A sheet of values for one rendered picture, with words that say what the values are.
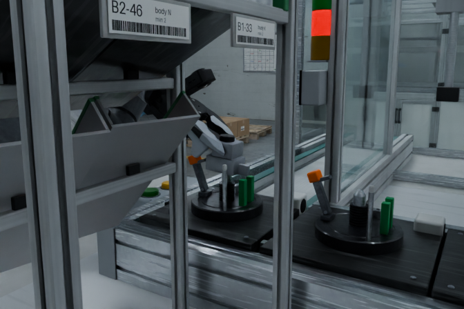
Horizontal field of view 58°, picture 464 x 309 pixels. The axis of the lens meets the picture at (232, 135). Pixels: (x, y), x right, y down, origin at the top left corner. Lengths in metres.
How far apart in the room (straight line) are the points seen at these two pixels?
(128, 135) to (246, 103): 9.44
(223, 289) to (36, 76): 0.51
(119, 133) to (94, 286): 0.42
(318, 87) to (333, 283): 0.40
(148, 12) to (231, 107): 9.83
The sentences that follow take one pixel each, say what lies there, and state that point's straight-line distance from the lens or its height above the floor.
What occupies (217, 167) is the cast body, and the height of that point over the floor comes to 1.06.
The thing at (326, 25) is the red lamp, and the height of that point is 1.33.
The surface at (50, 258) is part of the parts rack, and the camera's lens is 0.26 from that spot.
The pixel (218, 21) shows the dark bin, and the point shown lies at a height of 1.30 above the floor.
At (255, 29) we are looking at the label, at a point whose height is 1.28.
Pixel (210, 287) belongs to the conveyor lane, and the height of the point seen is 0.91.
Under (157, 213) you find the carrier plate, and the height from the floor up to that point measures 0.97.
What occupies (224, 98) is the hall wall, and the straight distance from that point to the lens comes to 10.21.
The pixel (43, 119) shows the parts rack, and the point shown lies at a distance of 0.24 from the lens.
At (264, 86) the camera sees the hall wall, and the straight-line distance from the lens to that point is 9.67.
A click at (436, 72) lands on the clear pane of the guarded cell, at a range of 2.01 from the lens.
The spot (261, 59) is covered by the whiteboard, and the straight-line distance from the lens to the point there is 9.69.
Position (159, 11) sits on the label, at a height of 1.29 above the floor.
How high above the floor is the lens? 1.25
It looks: 9 degrees down
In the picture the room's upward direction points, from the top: straight up
